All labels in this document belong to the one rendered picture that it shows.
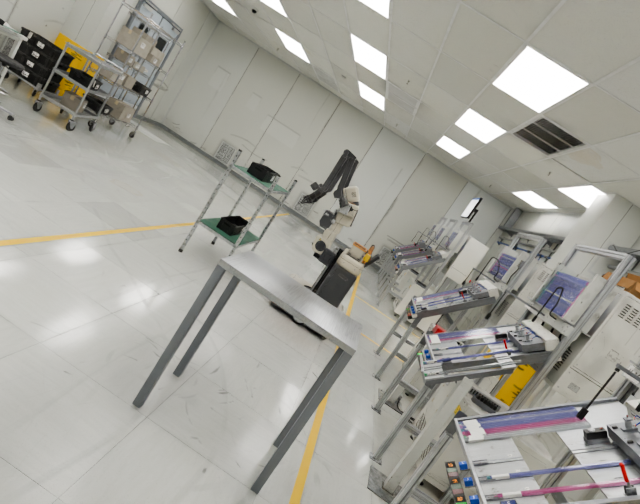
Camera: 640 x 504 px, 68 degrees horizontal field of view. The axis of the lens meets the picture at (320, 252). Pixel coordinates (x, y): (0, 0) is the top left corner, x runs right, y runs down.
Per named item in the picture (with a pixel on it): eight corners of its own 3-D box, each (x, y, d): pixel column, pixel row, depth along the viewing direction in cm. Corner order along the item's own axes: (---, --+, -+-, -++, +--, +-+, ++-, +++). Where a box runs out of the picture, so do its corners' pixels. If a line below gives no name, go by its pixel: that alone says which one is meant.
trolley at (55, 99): (28, 108, 592) (64, 36, 577) (60, 112, 680) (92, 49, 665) (68, 132, 602) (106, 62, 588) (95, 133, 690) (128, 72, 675)
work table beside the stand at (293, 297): (175, 371, 261) (251, 250, 249) (280, 445, 256) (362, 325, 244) (131, 403, 217) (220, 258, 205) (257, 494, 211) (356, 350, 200)
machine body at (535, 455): (412, 481, 305) (468, 406, 296) (406, 430, 374) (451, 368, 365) (498, 540, 302) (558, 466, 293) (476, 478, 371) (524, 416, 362)
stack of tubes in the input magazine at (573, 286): (562, 317, 287) (589, 281, 283) (534, 300, 337) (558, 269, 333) (580, 329, 286) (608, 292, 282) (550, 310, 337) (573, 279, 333)
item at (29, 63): (-6, 72, 660) (18, 24, 649) (17, 80, 705) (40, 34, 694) (33, 98, 660) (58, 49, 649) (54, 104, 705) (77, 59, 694)
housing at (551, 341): (548, 362, 289) (545, 339, 288) (523, 339, 337) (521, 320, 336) (562, 360, 288) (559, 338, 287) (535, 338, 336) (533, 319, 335)
